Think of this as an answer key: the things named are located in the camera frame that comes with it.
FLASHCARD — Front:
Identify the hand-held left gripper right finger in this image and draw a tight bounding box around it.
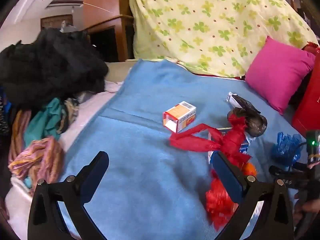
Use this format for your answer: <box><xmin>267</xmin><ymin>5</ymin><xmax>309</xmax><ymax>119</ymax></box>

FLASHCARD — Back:
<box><xmin>215</xmin><ymin>151</ymin><xmax>294</xmax><ymax>240</ymax></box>

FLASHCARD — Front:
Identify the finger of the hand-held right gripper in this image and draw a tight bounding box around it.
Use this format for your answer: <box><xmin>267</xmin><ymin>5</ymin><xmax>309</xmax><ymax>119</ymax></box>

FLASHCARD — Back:
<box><xmin>269</xmin><ymin>164</ymin><xmax>285</xmax><ymax>179</ymax></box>

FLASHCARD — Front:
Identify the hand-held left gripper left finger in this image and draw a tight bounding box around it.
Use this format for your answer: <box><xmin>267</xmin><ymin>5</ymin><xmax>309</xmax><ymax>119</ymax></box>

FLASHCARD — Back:
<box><xmin>28</xmin><ymin>151</ymin><xmax>110</xmax><ymax>240</ymax></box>

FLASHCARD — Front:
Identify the red plastic bag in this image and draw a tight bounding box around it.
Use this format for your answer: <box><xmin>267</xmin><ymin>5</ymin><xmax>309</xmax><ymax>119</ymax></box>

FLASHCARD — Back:
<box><xmin>170</xmin><ymin>114</ymin><xmax>252</xmax><ymax>165</ymax></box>

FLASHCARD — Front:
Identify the black plastic bag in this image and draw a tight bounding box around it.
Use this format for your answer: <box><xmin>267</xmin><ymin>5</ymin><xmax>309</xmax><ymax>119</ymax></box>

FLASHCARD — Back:
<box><xmin>227</xmin><ymin>99</ymin><xmax>268</xmax><ymax>138</ymax></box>

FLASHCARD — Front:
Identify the person's right hand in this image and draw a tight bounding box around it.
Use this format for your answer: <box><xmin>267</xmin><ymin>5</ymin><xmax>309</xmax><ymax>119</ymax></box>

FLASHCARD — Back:
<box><xmin>293</xmin><ymin>190</ymin><xmax>320</xmax><ymax>233</ymax></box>

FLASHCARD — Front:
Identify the orange plastic wrapper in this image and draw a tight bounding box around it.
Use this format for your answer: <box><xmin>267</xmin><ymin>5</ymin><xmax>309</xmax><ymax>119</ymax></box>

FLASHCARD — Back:
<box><xmin>241</xmin><ymin>162</ymin><xmax>257</xmax><ymax>177</ymax></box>

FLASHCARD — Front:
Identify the blue plastic bag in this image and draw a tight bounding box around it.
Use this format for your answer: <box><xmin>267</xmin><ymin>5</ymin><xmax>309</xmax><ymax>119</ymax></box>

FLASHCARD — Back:
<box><xmin>272</xmin><ymin>132</ymin><xmax>304</xmax><ymax>167</ymax></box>

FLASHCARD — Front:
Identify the red crinkled plastic wrapper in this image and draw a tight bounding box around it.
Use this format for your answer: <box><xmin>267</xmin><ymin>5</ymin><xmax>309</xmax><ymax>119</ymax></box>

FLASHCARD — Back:
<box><xmin>205</xmin><ymin>169</ymin><xmax>241</xmax><ymax>230</ymax></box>

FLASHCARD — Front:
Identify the red shopping bag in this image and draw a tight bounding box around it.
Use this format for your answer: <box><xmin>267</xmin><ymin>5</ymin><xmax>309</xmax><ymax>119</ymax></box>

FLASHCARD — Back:
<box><xmin>291</xmin><ymin>51</ymin><xmax>320</xmax><ymax>137</ymax></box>

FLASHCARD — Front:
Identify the blue blanket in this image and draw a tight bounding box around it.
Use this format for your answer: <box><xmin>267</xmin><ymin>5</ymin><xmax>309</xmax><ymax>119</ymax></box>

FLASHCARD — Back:
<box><xmin>57</xmin><ymin>59</ymin><xmax>307</xmax><ymax>240</ymax></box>

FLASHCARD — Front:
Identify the pink and orange striped cloth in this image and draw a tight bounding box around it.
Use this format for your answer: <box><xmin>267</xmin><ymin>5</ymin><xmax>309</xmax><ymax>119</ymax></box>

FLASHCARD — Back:
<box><xmin>7</xmin><ymin>136</ymin><xmax>65</xmax><ymax>193</ymax></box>

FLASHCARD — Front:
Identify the white bed sheet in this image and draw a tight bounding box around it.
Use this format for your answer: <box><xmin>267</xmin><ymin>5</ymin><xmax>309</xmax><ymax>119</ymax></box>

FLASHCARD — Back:
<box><xmin>5</xmin><ymin>80</ymin><xmax>123</xmax><ymax>233</ymax></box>

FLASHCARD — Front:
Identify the olive striped cloth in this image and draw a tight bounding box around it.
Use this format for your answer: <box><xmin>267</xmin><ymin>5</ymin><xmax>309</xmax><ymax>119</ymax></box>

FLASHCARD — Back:
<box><xmin>57</xmin><ymin>99</ymin><xmax>80</xmax><ymax>133</ymax></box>

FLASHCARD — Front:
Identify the teal cloth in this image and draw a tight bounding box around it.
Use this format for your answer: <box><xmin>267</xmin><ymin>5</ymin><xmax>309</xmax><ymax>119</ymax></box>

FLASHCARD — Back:
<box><xmin>24</xmin><ymin>97</ymin><xmax>63</xmax><ymax>145</ymax></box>

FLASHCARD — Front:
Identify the orange and white carton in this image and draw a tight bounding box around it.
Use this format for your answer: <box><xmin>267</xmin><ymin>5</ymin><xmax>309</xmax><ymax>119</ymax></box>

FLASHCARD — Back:
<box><xmin>162</xmin><ymin>101</ymin><xmax>197</xmax><ymax>133</ymax></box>

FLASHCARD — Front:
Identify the white barcode box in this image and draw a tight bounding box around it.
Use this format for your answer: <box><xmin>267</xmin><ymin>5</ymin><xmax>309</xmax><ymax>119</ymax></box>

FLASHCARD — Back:
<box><xmin>226</xmin><ymin>92</ymin><xmax>241</xmax><ymax>105</ymax></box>

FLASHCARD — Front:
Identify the pink pillow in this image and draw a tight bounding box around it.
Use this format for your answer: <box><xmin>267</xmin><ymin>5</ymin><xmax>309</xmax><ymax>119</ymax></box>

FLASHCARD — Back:
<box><xmin>244</xmin><ymin>36</ymin><xmax>316</xmax><ymax>115</ymax></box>

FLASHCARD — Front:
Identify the red shiny plastic wrap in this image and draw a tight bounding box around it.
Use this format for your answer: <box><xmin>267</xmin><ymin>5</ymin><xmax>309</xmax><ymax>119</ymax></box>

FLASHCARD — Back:
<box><xmin>302</xmin><ymin>42</ymin><xmax>320</xmax><ymax>55</ymax></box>

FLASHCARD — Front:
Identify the beige cushion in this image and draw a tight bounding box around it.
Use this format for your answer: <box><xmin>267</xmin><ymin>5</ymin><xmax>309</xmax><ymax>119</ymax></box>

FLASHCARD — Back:
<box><xmin>104</xmin><ymin>59</ymin><xmax>140</xmax><ymax>83</ymax></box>

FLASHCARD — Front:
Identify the dark patterned cloth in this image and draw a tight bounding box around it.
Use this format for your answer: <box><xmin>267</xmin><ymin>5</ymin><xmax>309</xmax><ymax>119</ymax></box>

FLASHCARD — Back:
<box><xmin>0</xmin><ymin>85</ymin><xmax>13</xmax><ymax>136</ymax></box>

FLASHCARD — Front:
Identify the black fuzzy cloth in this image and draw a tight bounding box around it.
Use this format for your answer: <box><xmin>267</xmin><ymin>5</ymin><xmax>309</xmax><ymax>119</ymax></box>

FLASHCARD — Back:
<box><xmin>0</xmin><ymin>27</ymin><xmax>109</xmax><ymax>105</ymax></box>

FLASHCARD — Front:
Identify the yellow clover print quilt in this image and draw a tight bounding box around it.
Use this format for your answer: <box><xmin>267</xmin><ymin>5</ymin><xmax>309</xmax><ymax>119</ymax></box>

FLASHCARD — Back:
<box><xmin>129</xmin><ymin>0</ymin><xmax>319</xmax><ymax>78</ymax></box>

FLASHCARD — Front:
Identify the brown lattice screen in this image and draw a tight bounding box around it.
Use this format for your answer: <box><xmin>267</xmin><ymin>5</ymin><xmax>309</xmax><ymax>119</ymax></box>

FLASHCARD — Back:
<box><xmin>41</xmin><ymin>14</ymin><xmax>73</xmax><ymax>30</ymax></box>

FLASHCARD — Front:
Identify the wooden cabinet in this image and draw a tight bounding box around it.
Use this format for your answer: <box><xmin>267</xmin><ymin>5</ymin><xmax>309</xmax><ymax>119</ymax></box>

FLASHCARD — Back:
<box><xmin>82</xmin><ymin>0</ymin><xmax>135</xmax><ymax>63</ymax></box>

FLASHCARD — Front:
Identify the black cable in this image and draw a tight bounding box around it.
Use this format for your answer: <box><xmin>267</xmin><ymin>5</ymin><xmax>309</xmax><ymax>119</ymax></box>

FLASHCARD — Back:
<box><xmin>290</xmin><ymin>141</ymin><xmax>309</xmax><ymax>167</ymax></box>

